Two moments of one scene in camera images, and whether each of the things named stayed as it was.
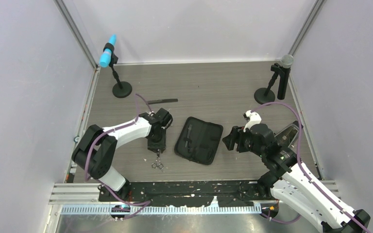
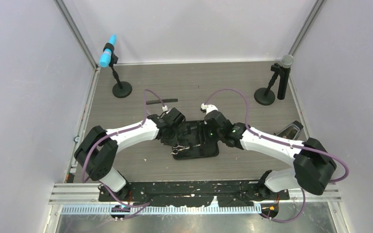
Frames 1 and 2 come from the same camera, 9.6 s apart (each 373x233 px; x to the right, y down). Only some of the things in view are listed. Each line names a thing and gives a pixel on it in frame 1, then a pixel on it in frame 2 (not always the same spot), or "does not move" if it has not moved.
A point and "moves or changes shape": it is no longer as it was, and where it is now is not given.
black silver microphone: [287, 61] does not move
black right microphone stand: [264, 95] does not move
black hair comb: [162, 101] does not move
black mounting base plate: [171, 193] does not move
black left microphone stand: [121, 90] does not move
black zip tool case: [205, 138] moves or changes shape
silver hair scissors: [158, 163] -> [177, 148]
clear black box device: [286, 136] does not move
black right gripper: [236, 136] -> [205, 127]
